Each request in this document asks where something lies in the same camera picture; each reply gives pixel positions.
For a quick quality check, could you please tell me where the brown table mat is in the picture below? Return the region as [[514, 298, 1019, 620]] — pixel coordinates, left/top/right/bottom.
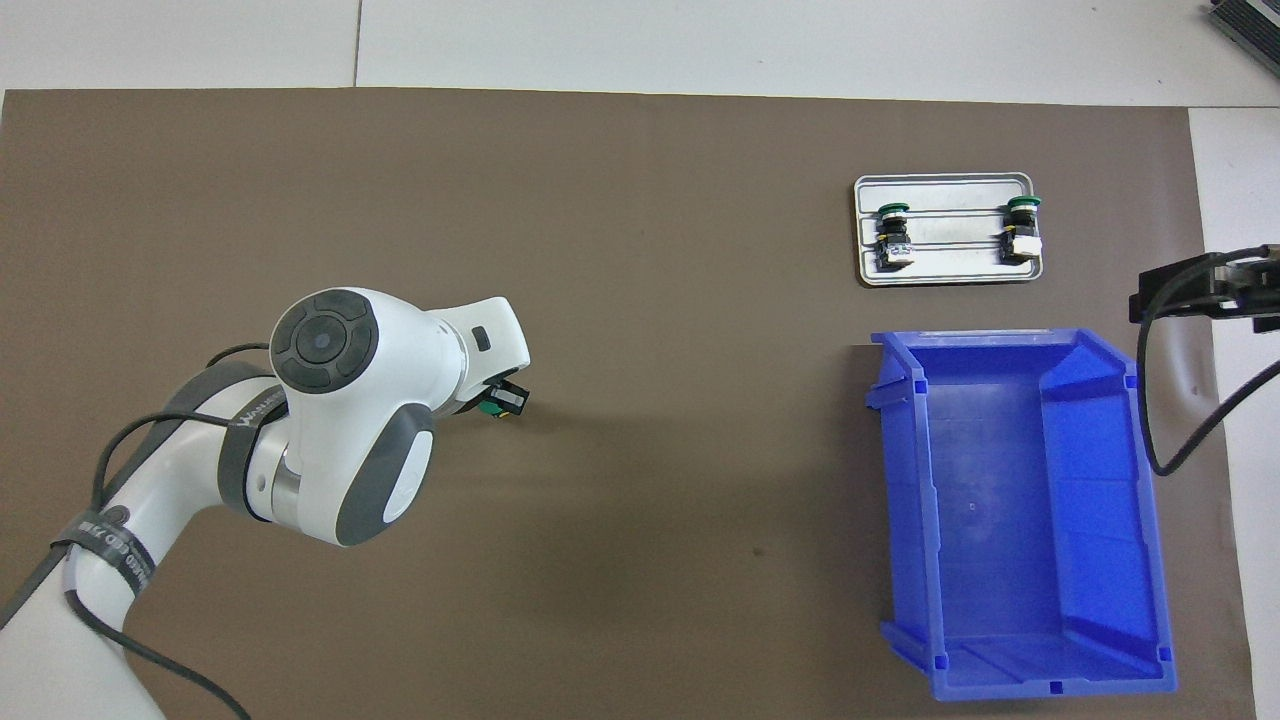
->
[[0, 88, 1256, 720]]

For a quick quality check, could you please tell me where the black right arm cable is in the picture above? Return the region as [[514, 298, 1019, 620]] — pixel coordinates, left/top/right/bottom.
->
[[1138, 262, 1280, 476]]

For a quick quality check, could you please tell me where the grey metal tray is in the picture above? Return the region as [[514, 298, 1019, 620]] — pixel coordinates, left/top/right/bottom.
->
[[853, 173, 1045, 288]]

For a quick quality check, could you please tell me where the grey finned device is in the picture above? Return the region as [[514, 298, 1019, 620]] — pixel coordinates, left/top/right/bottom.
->
[[1205, 0, 1280, 56]]

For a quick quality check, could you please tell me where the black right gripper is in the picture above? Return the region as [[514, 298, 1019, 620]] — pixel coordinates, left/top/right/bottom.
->
[[1128, 245, 1280, 334]]

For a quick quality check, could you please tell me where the blue plastic storage bin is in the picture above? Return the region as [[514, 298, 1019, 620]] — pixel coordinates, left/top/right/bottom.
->
[[865, 328, 1179, 701]]

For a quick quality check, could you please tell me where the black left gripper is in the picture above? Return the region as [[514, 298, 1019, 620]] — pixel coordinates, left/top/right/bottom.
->
[[462, 378, 531, 417]]

